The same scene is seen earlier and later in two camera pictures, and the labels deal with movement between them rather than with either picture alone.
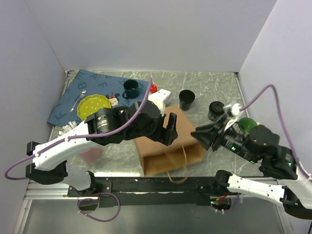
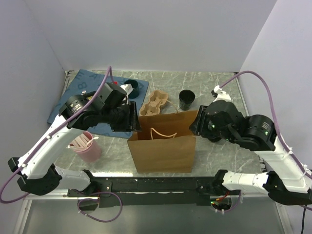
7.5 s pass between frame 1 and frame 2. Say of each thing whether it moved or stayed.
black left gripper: moved
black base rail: stayed
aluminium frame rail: stayed
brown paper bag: moved
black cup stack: stayed
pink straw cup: stayed
